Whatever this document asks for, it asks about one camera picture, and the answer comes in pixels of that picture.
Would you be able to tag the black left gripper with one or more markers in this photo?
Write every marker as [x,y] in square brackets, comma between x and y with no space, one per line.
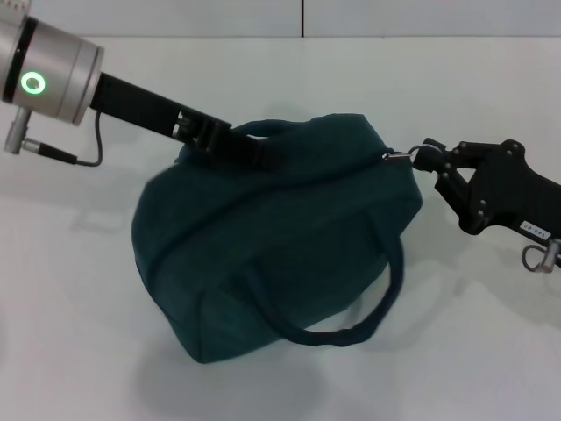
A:
[140,109]

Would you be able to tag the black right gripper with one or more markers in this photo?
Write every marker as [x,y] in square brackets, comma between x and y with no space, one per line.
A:
[504,188]

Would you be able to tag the dark teal lunch bag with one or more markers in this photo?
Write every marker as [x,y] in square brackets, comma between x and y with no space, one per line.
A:
[263,245]

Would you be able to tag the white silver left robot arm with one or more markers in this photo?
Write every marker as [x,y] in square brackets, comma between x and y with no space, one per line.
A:
[48,70]

